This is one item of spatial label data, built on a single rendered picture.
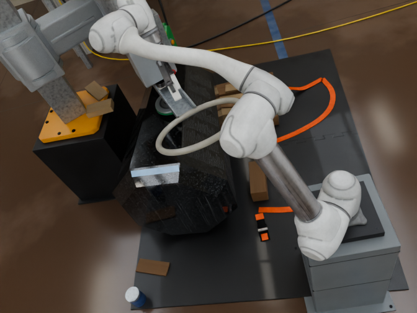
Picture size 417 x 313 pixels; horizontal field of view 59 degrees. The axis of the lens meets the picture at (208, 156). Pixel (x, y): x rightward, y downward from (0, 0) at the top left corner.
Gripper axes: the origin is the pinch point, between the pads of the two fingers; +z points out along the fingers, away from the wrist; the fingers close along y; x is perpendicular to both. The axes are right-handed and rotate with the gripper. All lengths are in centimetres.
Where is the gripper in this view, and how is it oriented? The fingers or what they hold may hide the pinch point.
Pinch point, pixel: (177, 92)
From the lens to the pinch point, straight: 153.2
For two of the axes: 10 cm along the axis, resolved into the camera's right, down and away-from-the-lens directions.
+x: -9.1, 4.0, 1.2
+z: 4.1, 8.0, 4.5
